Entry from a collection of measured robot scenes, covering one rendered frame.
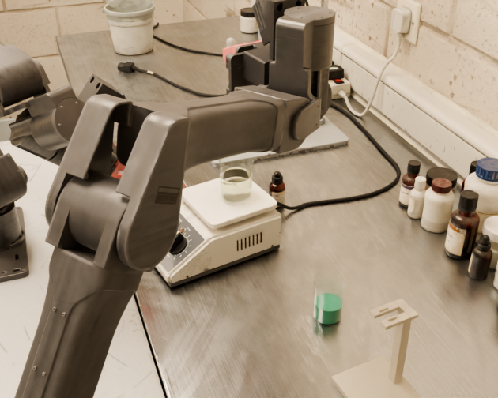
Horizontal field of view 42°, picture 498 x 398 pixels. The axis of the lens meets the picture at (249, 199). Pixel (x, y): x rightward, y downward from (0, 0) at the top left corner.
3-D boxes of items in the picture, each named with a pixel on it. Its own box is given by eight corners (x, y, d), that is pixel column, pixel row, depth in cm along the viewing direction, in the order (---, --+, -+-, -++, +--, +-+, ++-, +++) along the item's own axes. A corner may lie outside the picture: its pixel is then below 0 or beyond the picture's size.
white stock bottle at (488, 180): (447, 226, 111) (459, 159, 104) (481, 215, 114) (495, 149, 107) (475, 248, 105) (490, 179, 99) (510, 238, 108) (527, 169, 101)
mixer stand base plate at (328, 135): (214, 167, 129) (213, 163, 128) (188, 126, 145) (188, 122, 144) (351, 144, 137) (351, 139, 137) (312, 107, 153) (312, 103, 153)
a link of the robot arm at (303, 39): (286, 0, 76) (227, 24, 68) (353, 11, 72) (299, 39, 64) (283, 93, 83) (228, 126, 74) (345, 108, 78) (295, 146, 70)
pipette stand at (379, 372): (367, 427, 76) (378, 347, 69) (330, 381, 82) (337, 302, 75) (422, 403, 79) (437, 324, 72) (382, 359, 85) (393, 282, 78)
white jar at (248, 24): (241, 34, 200) (240, 13, 197) (239, 28, 205) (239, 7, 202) (261, 33, 201) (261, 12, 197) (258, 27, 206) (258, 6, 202)
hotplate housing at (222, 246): (170, 291, 97) (165, 248, 93) (136, 247, 107) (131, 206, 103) (294, 245, 107) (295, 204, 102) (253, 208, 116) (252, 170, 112)
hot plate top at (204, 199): (212, 230, 97) (211, 226, 96) (177, 194, 105) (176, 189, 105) (280, 208, 102) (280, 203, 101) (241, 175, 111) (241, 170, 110)
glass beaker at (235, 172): (214, 205, 102) (213, 159, 97) (224, 188, 106) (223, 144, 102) (252, 211, 100) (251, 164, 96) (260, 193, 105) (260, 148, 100)
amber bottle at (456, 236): (465, 242, 107) (477, 185, 101) (477, 258, 103) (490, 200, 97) (439, 245, 106) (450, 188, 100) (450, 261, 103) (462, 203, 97)
